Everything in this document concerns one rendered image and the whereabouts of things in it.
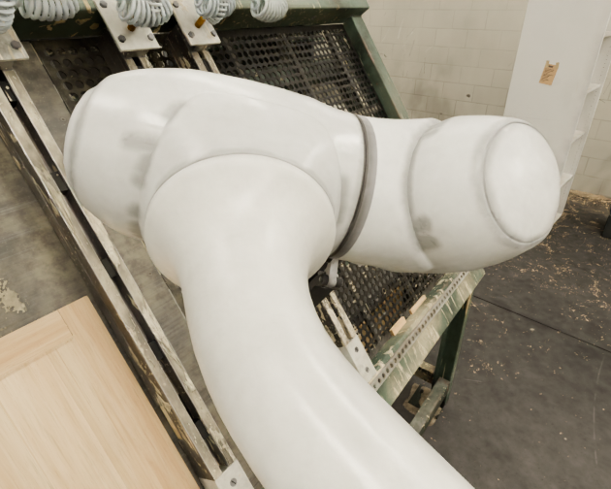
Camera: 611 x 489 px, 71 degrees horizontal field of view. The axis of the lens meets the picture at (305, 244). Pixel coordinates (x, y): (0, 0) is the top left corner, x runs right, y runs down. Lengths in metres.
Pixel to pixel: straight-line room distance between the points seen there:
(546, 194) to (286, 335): 0.18
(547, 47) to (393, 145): 3.93
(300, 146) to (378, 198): 0.06
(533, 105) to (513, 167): 3.98
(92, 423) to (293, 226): 0.77
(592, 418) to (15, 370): 2.53
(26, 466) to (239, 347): 0.77
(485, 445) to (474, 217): 2.20
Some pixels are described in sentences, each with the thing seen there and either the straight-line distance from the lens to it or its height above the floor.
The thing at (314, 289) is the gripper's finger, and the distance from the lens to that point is 0.50.
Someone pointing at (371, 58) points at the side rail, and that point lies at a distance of 1.92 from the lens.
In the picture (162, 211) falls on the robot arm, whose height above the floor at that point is 1.76.
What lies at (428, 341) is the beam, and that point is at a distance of 1.56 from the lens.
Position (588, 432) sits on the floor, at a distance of 2.70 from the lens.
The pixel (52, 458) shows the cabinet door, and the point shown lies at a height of 1.17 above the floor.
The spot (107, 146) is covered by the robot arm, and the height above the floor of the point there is 1.78.
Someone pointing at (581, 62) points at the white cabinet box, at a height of 1.46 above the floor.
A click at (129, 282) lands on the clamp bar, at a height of 1.37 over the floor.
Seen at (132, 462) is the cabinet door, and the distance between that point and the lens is 0.96.
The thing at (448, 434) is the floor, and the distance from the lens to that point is 2.41.
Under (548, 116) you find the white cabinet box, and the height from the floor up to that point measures 1.04.
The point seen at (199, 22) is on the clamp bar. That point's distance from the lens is 1.23.
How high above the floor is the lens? 1.84
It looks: 29 degrees down
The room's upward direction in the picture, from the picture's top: straight up
